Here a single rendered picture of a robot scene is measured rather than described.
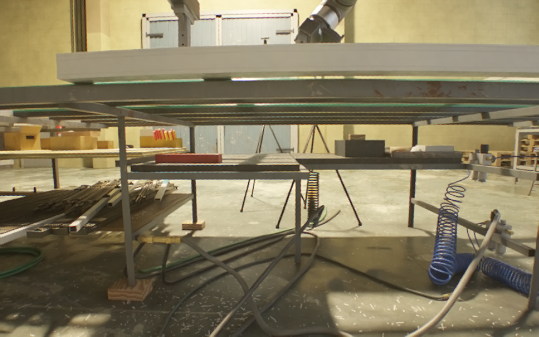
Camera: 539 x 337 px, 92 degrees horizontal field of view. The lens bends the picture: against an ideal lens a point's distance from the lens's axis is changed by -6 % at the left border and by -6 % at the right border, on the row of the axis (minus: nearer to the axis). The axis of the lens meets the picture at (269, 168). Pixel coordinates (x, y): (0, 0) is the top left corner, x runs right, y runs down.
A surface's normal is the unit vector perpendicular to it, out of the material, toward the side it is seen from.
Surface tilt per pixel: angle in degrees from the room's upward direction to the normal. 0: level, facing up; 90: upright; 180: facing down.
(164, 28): 90
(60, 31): 90
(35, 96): 90
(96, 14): 90
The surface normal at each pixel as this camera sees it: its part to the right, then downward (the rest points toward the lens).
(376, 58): -0.05, 0.10
